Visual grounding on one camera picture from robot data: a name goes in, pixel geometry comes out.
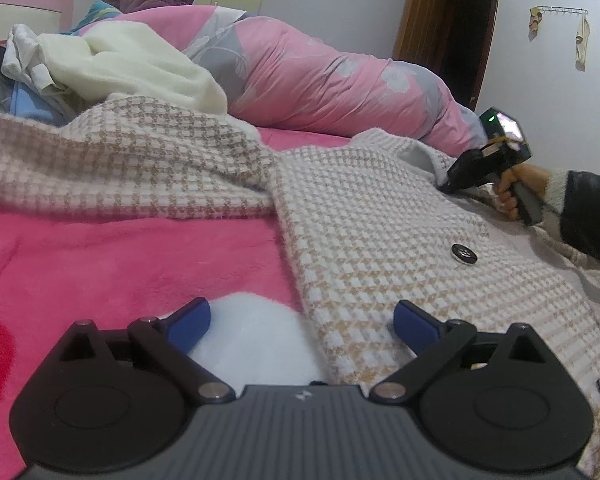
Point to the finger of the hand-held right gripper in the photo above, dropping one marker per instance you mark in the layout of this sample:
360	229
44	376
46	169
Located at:
455	177

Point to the small beige hanging cloth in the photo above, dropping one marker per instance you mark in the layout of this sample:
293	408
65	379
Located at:
535	22

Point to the beige white houndstooth coat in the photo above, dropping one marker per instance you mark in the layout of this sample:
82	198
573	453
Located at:
380	220

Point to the pink floral bed blanket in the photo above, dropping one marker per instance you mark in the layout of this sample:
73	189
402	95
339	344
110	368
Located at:
130	260

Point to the cream fleece garment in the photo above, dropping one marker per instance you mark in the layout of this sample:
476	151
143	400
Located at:
145	65

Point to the wooden door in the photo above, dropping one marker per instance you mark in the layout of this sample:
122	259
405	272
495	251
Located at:
422	15

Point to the person's right hand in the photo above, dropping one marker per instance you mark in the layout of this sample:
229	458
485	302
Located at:
532	179

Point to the blue cloth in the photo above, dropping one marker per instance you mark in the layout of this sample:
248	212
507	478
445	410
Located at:
35	105

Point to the pink grey floral duvet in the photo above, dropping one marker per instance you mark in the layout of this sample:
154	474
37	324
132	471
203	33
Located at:
305	80

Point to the white cloth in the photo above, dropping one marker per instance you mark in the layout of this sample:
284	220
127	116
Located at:
25	55

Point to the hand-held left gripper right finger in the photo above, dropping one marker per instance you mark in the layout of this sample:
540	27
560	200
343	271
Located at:
415	327

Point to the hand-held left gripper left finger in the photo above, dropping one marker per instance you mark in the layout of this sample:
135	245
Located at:
192	321

